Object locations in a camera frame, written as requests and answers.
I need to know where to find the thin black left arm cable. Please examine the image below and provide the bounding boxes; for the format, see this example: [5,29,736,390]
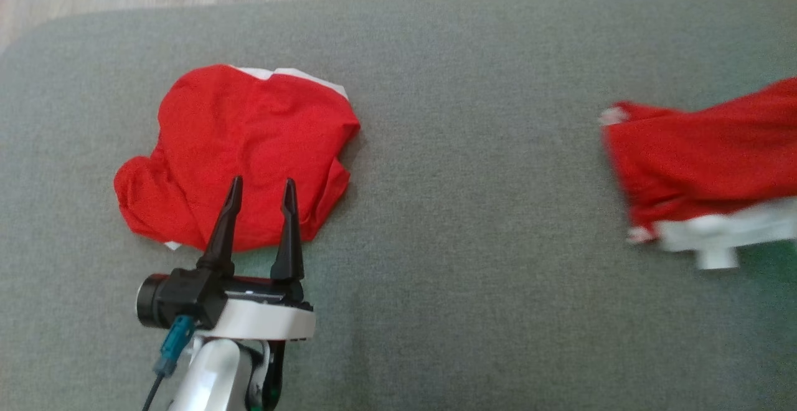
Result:
[142,314,195,411]

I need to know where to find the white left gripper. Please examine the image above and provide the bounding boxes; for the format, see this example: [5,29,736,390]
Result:
[197,176,317,343]

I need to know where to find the red Bulls 23 jersey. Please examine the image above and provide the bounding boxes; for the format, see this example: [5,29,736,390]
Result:
[599,77,797,247]

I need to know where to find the grey sofa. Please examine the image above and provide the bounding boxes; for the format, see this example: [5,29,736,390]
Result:
[0,0,797,411]

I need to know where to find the red Bulls shorts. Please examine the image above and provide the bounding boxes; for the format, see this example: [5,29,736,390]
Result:
[113,64,362,253]

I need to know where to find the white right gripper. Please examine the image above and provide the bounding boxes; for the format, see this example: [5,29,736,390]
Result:
[659,199,797,270]

